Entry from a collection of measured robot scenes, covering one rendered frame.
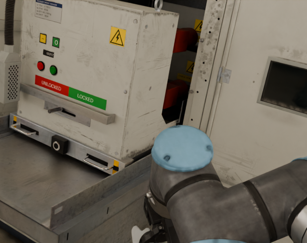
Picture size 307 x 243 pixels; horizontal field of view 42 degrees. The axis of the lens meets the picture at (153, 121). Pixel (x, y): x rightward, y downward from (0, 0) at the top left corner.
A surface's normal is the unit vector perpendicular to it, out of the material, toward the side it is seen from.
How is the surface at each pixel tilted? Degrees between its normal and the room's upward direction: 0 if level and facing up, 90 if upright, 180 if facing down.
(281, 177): 33
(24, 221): 90
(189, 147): 26
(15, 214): 90
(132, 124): 90
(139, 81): 90
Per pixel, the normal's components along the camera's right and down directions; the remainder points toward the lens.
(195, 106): -0.52, 0.21
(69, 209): 0.84, 0.30
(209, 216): -0.21, -0.57
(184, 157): 0.03, -0.71
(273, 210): -0.04, -0.15
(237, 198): -0.29, -0.73
